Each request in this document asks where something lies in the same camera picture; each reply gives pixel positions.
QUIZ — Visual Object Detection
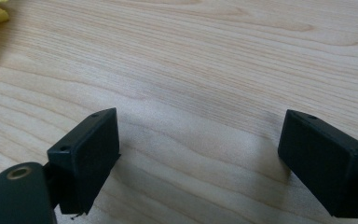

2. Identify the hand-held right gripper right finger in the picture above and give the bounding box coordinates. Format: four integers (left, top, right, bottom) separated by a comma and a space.
277, 108, 358, 218

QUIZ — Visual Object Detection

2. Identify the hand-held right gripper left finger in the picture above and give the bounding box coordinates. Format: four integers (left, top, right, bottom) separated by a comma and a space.
47, 107, 121, 217

